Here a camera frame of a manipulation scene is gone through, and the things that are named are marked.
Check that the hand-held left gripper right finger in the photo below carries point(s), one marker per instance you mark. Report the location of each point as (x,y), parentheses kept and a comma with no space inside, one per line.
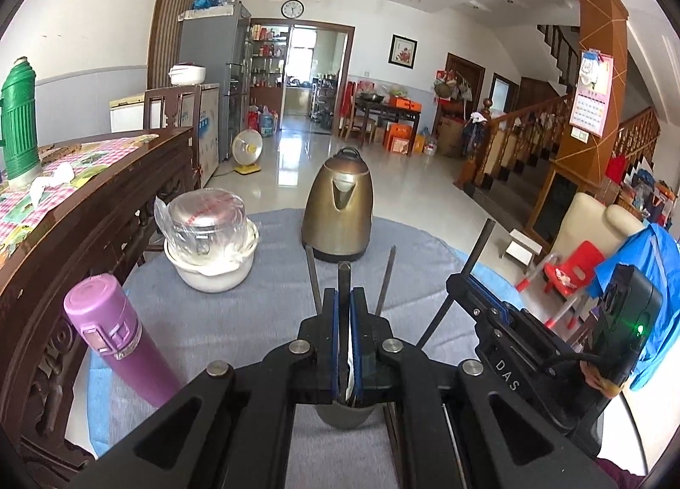
(356,345)

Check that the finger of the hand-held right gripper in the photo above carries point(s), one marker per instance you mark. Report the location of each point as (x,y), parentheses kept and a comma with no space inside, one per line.
(491,298)

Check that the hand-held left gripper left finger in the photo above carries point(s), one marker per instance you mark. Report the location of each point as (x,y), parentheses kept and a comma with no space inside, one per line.
(332,345)

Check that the white plastic spoon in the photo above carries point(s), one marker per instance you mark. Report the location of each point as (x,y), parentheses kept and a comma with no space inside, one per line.
(348,385)

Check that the dark chopstick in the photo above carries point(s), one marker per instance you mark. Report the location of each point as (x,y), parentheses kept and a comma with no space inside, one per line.
(475,255)
(313,279)
(343,281)
(387,281)

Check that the black utensil cup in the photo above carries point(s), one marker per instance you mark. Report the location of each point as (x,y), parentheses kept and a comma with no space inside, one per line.
(345,416)

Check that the person's right forearm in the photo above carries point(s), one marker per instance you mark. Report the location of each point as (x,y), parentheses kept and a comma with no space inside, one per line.
(619,475)

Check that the person's right hand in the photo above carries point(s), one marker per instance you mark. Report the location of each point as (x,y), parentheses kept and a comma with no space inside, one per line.
(597,374)

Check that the white step stool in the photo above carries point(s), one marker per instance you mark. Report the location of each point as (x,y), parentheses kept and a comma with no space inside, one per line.
(523,247)

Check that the red child chair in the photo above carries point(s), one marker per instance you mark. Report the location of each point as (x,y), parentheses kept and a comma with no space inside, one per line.
(576,266)

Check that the cream armchair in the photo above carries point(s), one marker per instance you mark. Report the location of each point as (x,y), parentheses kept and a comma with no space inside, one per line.
(584,223)

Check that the white pot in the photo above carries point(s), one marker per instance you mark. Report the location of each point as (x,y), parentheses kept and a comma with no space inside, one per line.
(212,271)

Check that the brass electric kettle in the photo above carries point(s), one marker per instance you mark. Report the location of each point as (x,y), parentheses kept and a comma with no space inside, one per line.
(337,202)

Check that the blue cloth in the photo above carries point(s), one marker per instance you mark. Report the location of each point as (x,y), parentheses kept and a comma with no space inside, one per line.
(664,266)

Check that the wooden stair railing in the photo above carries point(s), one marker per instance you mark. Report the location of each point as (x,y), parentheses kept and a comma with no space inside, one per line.
(510,138)

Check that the steel mug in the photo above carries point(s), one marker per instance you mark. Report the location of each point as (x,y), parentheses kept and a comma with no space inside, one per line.
(204,218)

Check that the orange box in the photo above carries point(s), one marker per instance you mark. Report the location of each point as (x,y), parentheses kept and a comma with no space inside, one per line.
(398,138)

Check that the purple thermos bottle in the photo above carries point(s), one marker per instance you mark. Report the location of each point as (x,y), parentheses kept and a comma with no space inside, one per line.
(122,340)

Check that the round electric heater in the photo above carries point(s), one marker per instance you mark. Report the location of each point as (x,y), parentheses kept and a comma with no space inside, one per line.
(247,146)

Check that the dark dining table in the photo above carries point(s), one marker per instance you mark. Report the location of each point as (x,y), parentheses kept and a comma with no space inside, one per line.
(385,109)

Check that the blue water jug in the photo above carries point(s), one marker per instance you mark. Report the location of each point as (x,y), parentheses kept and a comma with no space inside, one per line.
(267,122)

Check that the blue underlay sheet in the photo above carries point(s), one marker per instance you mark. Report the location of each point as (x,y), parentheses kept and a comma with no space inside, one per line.
(98,398)

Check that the wooden pillar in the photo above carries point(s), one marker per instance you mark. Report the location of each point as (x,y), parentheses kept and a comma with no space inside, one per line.
(600,69)

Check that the carved dark wooden table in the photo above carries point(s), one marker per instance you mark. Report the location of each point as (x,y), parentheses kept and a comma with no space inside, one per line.
(79,250)

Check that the wooden chair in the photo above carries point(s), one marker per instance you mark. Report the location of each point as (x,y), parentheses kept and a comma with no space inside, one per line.
(170,95)

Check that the white rice cooker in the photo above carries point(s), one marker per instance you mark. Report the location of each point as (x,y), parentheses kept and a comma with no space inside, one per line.
(187,74)

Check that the checked tablecloth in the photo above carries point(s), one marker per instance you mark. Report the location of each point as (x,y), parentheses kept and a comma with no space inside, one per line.
(79,165)

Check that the grey refrigerator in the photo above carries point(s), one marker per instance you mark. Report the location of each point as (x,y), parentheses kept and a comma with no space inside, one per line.
(212,42)

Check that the white tissue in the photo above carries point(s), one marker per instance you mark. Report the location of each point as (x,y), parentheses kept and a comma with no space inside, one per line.
(48,183)

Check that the brown window blind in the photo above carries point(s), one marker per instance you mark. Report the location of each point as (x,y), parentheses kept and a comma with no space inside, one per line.
(178,16)

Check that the green thermos flask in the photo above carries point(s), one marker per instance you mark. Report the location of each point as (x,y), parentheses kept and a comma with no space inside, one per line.
(18,122)

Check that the wall calendar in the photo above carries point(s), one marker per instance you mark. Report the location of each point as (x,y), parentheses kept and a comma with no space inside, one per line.
(591,95)

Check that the framed wall picture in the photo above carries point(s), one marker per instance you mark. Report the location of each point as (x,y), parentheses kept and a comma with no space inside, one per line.
(402,50)

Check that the round wall clock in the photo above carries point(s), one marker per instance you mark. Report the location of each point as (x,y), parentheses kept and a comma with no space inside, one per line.
(292,8)

